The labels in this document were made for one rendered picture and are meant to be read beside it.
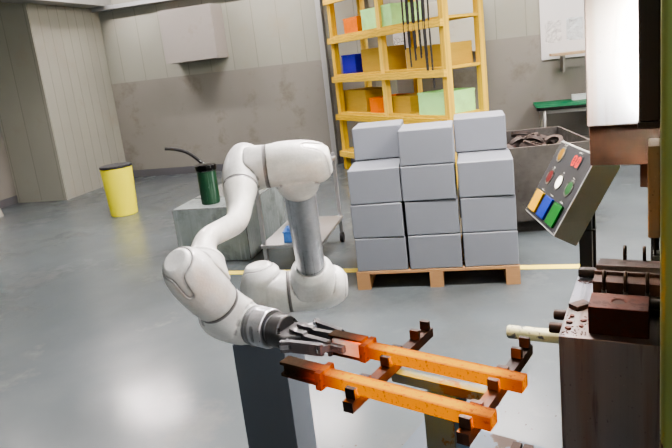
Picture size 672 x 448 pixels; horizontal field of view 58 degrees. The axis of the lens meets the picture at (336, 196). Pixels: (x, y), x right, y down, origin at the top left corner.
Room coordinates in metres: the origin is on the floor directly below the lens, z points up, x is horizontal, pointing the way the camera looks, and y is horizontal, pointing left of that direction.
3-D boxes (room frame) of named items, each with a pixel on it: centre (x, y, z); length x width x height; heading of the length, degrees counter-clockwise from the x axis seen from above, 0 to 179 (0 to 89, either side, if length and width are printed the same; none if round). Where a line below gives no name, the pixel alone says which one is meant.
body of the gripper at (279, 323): (1.23, 0.13, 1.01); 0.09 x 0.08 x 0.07; 53
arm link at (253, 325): (1.27, 0.19, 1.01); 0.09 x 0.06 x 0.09; 143
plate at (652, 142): (1.10, -0.59, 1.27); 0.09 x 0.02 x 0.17; 151
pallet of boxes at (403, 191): (4.24, -0.69, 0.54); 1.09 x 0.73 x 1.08; 78
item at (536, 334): (1.78, -0.71, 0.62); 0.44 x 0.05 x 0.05; 61
